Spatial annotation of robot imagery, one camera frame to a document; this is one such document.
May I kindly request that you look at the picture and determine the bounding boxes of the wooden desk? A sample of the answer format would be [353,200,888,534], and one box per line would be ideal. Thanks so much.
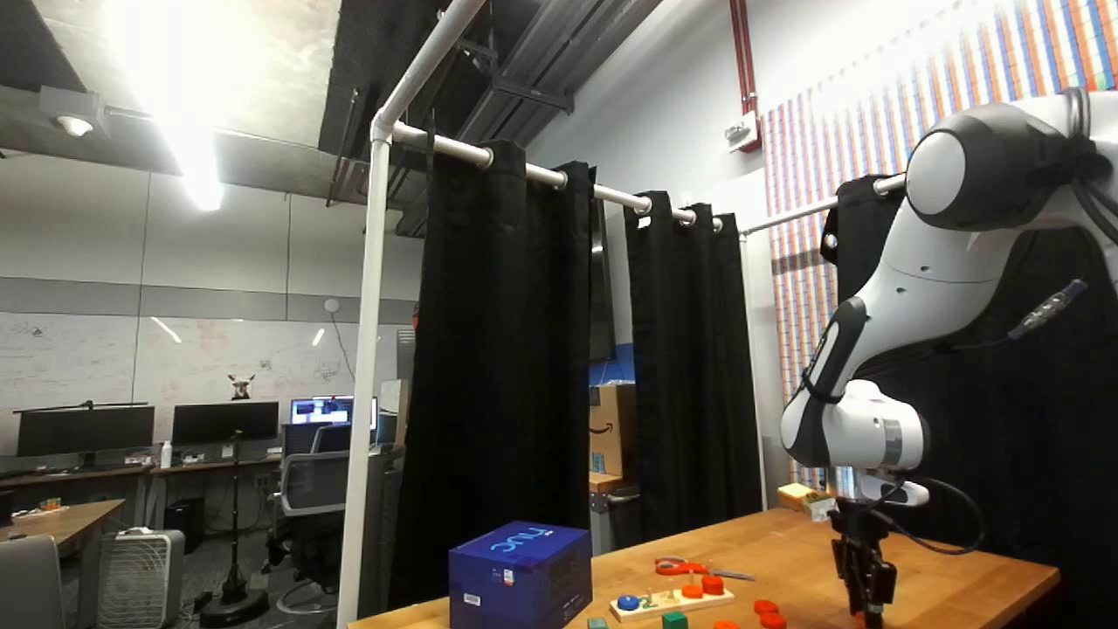
[0,496,129,560]

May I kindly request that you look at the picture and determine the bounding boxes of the red wall pipe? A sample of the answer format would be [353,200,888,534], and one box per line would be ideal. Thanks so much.
[722,0,769,155]

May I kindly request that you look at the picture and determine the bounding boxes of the mesh office chair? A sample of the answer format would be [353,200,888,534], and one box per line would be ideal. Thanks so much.
[270,445,357,588]

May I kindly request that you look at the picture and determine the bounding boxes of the orange-handled scissors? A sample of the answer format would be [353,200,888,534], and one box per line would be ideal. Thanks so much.
[650,557,757,585]

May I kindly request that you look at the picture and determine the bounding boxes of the small tan box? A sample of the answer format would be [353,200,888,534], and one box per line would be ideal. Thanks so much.
[776,479,840,525]

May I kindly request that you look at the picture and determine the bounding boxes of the black floor stand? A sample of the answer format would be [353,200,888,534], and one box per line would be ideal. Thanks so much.
[191,431,274,629]

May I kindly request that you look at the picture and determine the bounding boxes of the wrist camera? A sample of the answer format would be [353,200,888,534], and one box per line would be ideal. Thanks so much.
[852,467,937,510]

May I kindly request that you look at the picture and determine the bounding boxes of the lit computer monitor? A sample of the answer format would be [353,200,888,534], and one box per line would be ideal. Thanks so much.
[285,390,357,431]

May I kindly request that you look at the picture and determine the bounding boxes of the fluorescent ceiling light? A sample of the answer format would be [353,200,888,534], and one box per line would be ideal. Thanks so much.
[101,0,233,217]

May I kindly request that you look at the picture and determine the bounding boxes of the metal curtain rod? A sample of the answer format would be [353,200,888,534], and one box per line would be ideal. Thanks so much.
[388,118,703,226]
[737,171,913,242]

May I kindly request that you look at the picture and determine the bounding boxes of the grey chair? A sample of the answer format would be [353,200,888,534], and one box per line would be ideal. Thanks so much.
[0,531,71,629]

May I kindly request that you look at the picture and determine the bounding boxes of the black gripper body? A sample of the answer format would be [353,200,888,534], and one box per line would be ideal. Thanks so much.
[829,501,901,572]

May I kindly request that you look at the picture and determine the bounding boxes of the black computer monitor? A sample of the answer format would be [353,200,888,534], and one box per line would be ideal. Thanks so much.
[166,400,285,450]
[14,400,162,460]

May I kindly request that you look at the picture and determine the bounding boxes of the striped wall panel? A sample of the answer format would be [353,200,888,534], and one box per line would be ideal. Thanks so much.
[757,0,1118,493]

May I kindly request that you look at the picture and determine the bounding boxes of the black trash bin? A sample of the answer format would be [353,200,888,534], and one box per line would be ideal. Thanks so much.
[591,479,645,553]

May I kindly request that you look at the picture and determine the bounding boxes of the black arm cable with connector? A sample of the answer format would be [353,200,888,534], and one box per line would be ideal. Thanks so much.
[1001,275,1092,346]

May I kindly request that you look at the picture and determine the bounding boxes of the long office desk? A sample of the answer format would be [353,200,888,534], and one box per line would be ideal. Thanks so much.
[0,450,289,488]

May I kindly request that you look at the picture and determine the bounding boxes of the blue cardboard box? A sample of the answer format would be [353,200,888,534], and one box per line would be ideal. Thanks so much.
[442,516,595,629]

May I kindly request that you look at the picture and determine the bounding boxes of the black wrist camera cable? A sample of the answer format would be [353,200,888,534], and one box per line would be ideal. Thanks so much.
[913,473,991,560]

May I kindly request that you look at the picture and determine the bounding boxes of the black curtain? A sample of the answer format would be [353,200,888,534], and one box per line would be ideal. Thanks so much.
[388,140,602,611]
[625,188,769,553]
[822,171,1118,629]

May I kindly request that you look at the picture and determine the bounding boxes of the white pipe frame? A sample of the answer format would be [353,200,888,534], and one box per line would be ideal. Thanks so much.
[333,0,493,629]

